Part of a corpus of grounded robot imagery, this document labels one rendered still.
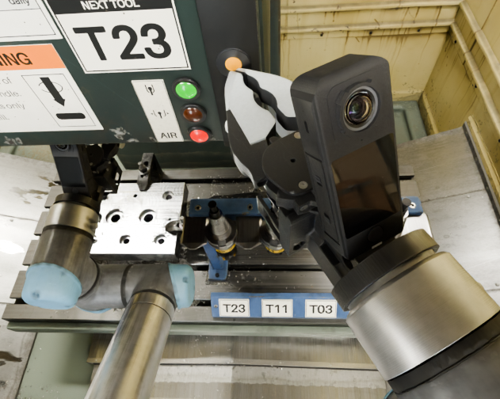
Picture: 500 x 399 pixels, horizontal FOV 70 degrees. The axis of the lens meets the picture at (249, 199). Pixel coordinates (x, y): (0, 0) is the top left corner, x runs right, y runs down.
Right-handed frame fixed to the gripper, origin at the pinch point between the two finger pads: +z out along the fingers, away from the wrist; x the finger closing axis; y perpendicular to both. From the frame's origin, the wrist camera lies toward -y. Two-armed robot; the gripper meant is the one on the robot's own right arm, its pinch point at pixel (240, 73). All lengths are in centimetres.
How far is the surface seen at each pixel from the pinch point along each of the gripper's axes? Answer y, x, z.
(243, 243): 44.0, -1.0, 5.3
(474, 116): 74, 94, 20
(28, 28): -3.9, -14.0, 9.9
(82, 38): -2.9, -10.4, 7.8
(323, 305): 71, 12, -8
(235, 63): 0.0, 0.2, 1.3
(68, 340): 104, -61, 30
